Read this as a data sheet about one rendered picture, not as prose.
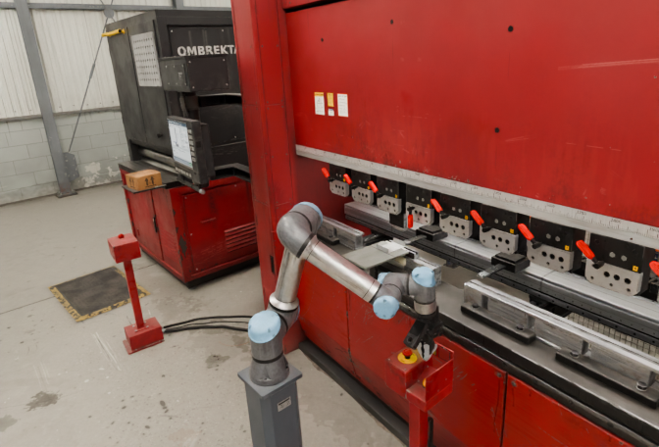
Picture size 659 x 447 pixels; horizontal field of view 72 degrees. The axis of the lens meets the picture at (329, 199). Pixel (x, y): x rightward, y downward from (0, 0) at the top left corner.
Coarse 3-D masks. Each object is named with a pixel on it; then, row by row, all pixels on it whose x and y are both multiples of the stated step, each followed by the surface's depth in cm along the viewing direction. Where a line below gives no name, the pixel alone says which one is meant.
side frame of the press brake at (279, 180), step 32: (256, 0) 244; (256, 32) 248; (256, 64) 252; (288, 64) 263; (256, 96) 260; (288, 96) 267; (256, 128) 269; (288, 128) 272; (256, 160) 278; (288, 160) 277; (256, 192) 289; (288, 192) 282; (320, 192) 295; (256, 224) 300; (352, 224) 317; (288, 352) 309
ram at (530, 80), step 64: (384, 0) 190; (448, 0) 164; (512, 0) 145; (576, 0) 129; (640, 0) 117; (320, 64) 238; (384, 64) 198; (448, 64) 170; (512, 64) 149; (576, 64) 133; (640, 64) 120; (320, 128) 251; (384, 128) 207; (448, 128) 177; (512, 128) 155; (576, 128) 137; (640, 128) 123; (448, 192) 184; (512, 192) 160; (576, 192) 141; (640, 192) 126
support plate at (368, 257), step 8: (368, 248) 222; (344, 256) 215; (352, 256) 214; (360, 256) 214; (368, 256) 213; (376, 256) 213; (384, 256) 212; (392, 256) 212; (400, 256) 213; (360, 264) 206; (368, 264) 205; (376, 264) 205
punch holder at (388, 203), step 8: (384, 184) 216; (392, 184) 211; (400, 184) 209; (384, 192) 217; (392, 192) 212; (400, 192) 210; (384, 200) 218; (392, 200) 213; (400, 200) 211; (384, 208) 219; (392, 208) 214; (400, 208) 212
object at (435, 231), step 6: (420, 228) 235; (426, 228) 232; (432, 228) 232; (438, 228) 232; (420, 234) 235; (426, 234) 231; (432, 234) 228; (438, 234) 229; (444, 234) 232; (408, 240) 227; (414, 240) 226; (432, 240) 228
